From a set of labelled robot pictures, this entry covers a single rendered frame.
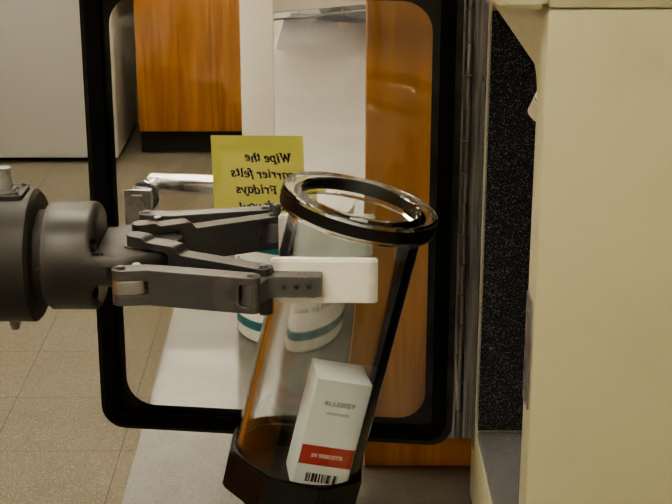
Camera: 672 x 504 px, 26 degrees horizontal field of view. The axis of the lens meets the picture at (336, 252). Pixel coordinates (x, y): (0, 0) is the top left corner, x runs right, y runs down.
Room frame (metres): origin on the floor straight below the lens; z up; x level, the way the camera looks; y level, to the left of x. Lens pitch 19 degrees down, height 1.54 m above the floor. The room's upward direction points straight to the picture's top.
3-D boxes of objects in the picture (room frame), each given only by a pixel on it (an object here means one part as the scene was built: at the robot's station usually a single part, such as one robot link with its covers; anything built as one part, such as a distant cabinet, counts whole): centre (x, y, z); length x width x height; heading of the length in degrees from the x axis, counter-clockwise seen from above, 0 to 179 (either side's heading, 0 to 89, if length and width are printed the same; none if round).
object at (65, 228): (0.95, 0.15, 1.22); 0.09 x 0.08 x 0.07; 89
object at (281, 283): (0.88, 0.03, 1.22); 0.05 x 0.03 x 0.01; 88
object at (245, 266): (0.91, 0.09, 1.22); 0.11 x 0.01 x 0.04; 61
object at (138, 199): (1.14, 0.16, 1.18); 0.02 x 0.02 x 0.06; 83
